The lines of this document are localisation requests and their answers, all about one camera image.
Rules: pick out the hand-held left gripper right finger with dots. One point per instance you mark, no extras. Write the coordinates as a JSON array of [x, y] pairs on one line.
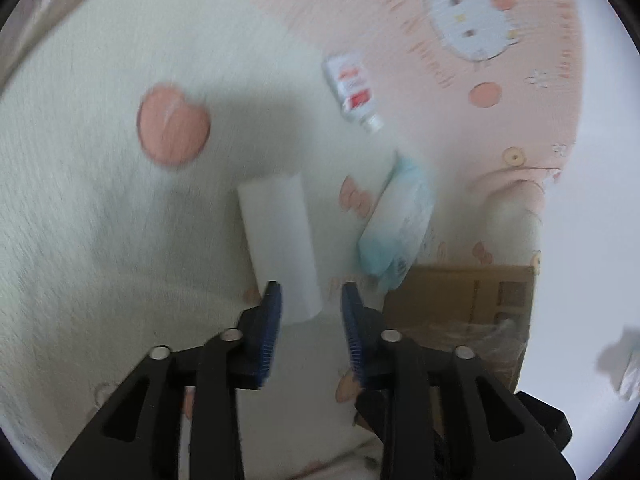
[[352, 335]]

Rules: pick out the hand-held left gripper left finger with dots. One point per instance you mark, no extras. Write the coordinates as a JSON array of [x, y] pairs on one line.
[[270, 330]]

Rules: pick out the white paper tube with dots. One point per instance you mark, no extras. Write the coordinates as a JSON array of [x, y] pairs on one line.
[[280, 240]]

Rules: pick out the brown cardboard box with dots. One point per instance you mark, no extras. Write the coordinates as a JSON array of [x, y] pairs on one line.
[[450, 300]]

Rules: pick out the blue wet wipes packet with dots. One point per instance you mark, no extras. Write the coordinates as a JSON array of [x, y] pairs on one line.
[[400, 220]]

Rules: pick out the pink cat printed mat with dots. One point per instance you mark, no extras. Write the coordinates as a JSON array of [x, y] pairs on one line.
[[100, 235]]

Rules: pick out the white pouch red label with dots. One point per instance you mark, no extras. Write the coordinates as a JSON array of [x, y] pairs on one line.
[[350, 85]]

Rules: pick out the white crumpled paper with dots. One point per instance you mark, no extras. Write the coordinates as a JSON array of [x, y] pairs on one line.
[[622, 365]]

